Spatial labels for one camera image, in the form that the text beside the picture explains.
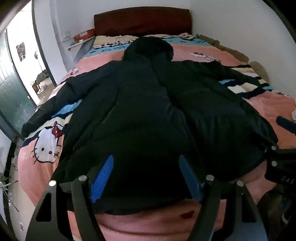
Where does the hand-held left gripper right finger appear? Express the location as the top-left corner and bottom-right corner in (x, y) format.
(179, 155), (270, 241)

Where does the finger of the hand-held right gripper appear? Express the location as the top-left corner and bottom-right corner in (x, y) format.
(266, 145), (296, 166)
(276, 116), (296, 134)

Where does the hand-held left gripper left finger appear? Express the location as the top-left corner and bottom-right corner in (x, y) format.
(25, 155), (114, 241)

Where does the black hooded jacket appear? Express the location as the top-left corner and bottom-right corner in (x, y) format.
(21, 37), (279, 215)

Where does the olive ribbed pillow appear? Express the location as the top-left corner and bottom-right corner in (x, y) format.
(250, 61), (270, 82)

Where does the olive cloth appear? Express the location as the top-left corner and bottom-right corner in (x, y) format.
(195, 34), (250, 64)

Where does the dark cloth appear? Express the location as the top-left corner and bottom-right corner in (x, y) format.
(35, 71), (50, 85)

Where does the pink cartoon printed blanket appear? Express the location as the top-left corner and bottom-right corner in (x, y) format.
(17, 34), (296, 241)

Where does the green door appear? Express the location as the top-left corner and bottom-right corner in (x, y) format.
(0, 30), (37, 139)

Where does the red box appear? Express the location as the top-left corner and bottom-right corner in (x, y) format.
(74, 29), (96, 42)

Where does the dark red headboard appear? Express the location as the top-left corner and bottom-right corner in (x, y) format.
(94, 9), (193, 38)

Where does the white wall shelf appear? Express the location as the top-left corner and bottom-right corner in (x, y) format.
(67, 37), (95, 50)

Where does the wall poster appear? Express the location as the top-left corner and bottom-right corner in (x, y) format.
(16, 42), (26, 62)

